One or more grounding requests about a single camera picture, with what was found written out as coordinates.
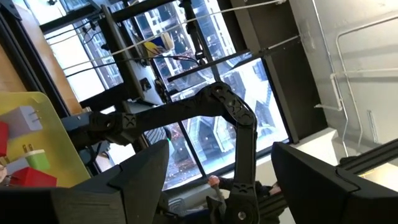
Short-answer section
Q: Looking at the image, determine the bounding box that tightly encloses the window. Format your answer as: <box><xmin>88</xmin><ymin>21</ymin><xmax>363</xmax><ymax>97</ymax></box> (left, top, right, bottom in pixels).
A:
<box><xmin>24</xmin><ymin>0</ymin><xmax>299</xmax><ymax>190</ymax></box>

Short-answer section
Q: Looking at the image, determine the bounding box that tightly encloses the yellow plastic bin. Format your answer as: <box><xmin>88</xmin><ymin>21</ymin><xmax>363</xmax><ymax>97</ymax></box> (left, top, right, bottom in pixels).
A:
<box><xmin>0</xmin><ymin>91</ymin><xmax>91</xmax><ymax>189</ymax></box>

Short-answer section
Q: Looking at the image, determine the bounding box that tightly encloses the red wall charger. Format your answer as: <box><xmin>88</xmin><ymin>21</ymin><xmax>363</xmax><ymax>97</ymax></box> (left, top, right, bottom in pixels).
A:
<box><xmin>0</xmin><ymin>121</ymin><xmax>9</xmax><ymax>157</ymax></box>
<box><xmin>8</xmin><ymin>167</ymin><xmax>58</xmax><ymax>188</ymax></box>

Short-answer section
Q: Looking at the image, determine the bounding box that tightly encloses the white wall conduit pipe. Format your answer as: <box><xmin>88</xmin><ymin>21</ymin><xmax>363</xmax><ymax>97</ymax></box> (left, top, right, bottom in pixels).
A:
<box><xmin>313</xmin><ymin>15</ymin><xmax>398</xmax><ymax>156</ymax></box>

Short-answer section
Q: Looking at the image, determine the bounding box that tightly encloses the person's hand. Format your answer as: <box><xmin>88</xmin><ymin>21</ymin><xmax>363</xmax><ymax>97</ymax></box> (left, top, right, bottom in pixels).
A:
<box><xmin>207</xmin><ymin>175</ymin><xmax>224</xmax><ymax>200</ymax></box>

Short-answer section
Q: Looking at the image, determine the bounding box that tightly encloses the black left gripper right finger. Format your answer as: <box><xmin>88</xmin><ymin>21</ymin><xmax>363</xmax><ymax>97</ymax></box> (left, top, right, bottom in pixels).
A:
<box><xmin>271</xmin><ymin>141</ymin><xmax>398</xmax><ymax>224</ymax></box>

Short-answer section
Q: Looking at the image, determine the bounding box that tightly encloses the person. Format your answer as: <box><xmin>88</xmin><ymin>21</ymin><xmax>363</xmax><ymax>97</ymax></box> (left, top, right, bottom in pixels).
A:
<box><xmin>216</xmin><ymin>176</ymin><xmax>289</xmax><ymax>224</ymax></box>

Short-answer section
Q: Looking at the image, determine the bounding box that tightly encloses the green white wall charger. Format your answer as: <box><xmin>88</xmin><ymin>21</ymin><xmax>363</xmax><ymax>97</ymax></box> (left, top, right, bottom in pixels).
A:
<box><xmin>22</xmin><ymin>143</ymin><xmax>51</xmax><ymax>171</ymax></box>

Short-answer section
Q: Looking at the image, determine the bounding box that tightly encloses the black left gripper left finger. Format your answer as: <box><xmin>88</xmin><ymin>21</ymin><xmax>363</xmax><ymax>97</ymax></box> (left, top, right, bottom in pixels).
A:
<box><xmin>0</xmin><ymin>139</ymin><xmax>170</xmax><ymax>224</ymax></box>

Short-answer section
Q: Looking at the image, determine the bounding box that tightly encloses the lavender wall charger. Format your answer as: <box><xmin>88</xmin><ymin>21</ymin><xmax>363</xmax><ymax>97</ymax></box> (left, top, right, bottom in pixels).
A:
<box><xmin>4</xmin><ymin>157</ymin><xmax>30</xmax><ymax>175</ymax></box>
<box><xmin>0</xmin><ymin>105</ymin><xmax>44</xmax><ymax>140</ymax></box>

